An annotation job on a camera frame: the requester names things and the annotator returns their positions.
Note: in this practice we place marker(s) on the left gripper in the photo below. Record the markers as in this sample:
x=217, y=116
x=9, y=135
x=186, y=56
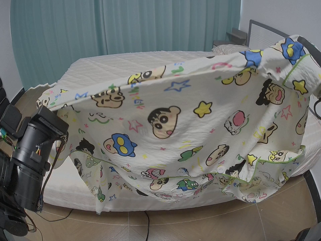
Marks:
x=37, y=144

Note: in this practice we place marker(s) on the white printed pyjama top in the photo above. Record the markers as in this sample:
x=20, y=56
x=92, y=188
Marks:
x=175, y=104

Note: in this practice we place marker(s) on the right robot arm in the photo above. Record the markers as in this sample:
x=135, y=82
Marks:
x=317, y=91

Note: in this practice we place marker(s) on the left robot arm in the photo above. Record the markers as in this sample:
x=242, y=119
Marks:
x=25, y=189

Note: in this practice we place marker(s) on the bed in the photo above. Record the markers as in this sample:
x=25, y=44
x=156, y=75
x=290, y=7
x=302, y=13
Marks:
x=125, y=59

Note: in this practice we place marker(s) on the black padded chair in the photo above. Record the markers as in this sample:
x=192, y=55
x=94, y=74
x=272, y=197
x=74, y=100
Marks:
x=2, y=91

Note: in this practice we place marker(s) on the blue-green curtain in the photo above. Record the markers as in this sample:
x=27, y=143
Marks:
x=125, y=16

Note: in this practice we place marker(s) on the pale pink pillow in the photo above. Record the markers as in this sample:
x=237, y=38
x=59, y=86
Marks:
x=225, y=48

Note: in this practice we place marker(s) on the grey bedside table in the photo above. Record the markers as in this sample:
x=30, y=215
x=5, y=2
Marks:
x=237, y=34

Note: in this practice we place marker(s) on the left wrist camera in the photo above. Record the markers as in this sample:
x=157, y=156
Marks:
x=11, y=117

